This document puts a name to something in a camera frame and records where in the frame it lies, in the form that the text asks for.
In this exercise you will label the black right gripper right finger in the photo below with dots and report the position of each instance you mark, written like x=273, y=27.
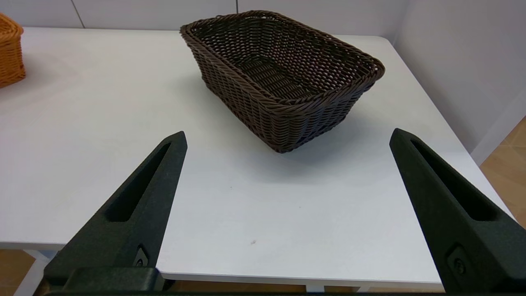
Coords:
x=460, y=230

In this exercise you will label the orange wicker basket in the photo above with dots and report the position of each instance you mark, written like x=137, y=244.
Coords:
x=10, y=53

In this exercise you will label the dark brown wicker basket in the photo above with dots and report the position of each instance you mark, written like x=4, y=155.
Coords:
x=287, y=123

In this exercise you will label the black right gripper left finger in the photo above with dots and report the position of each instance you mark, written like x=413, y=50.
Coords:
x=135, y=222

